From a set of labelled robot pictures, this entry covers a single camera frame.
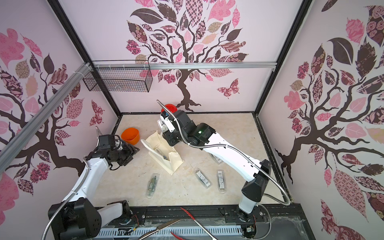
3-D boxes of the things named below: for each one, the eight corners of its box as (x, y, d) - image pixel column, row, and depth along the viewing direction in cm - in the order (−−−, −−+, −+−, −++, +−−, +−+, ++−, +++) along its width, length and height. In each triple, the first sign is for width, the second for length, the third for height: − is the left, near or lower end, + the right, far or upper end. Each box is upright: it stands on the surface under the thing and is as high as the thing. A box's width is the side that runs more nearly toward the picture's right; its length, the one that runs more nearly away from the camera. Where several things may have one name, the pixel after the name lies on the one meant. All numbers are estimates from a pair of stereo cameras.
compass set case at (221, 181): (218, 193, 83) (219, 192, 81) (216, 171, 91) (217, 169, 90) (226, 193, 83) (226, 192, 81) (223, 171, 91) (224, 169, 89)
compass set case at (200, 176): (207, 190, 84) (207, 189, 82) (192, 172, 91) (192, 171, 89) (212, 186, 85) (212, 184, 84) (197, 168, 92) (197, 167, 91)
